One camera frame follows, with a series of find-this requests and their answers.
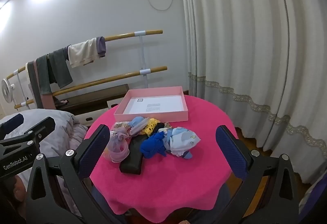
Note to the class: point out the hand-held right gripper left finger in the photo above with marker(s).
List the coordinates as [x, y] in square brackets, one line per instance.
[94, 152]

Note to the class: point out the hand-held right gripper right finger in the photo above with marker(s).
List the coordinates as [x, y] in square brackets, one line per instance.
[231, 152]

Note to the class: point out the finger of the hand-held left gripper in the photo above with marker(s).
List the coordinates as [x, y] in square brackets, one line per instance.
[42, 126]
[11, 123]

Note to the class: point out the pink organza scrunchie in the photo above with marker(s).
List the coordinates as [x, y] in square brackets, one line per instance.
[116, 148]

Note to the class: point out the black pouch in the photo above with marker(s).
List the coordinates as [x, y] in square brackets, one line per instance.
[132, 157]

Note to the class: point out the light blue printed cloth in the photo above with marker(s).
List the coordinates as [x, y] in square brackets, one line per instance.
[184, 141]

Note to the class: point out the blue knit scrunchie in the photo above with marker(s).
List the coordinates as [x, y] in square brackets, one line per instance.
[153, 146]

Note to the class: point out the yellow crochet scrunchie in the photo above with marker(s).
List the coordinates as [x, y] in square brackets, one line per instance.
[150, 126]

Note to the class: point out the black crochet scrunchie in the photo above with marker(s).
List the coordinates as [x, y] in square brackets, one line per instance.
[159, 127]

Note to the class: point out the pink cardboard box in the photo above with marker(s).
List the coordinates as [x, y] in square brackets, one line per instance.
[153, 91]

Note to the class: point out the grey quilt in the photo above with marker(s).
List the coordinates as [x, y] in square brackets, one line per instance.
[58, 137]

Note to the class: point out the pink hanging cloth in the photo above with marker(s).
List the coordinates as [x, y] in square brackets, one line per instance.
[38, 96]

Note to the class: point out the small white fan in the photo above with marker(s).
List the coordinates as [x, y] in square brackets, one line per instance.
[7, 89]

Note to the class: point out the white low cabinet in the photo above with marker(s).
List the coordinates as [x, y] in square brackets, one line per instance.
[86, 118]

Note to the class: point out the grey-green hanging cloth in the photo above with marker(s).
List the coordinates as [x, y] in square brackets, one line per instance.
[44, 75]

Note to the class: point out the dark wooden bench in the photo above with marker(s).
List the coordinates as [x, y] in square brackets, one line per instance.
[97, 96]

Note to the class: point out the dark grey hanging cloth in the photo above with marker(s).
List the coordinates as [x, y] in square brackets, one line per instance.
[60, 68]

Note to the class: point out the pink tablecloth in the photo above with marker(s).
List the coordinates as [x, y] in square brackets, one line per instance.
[173, 183]

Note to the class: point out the cream hanging cloth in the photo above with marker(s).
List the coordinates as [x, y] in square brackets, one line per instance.
[81, 54]

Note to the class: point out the purple and white cloth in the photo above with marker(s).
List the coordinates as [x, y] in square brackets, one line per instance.
[315, 198]

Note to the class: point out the purple hanging cloth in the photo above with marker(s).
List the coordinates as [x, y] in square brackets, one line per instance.
[101, 46]

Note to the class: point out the cream curtain with lace trim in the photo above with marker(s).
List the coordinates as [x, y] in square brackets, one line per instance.
[242, 34]

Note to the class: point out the white barre post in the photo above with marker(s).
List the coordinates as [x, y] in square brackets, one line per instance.
[143, 55]

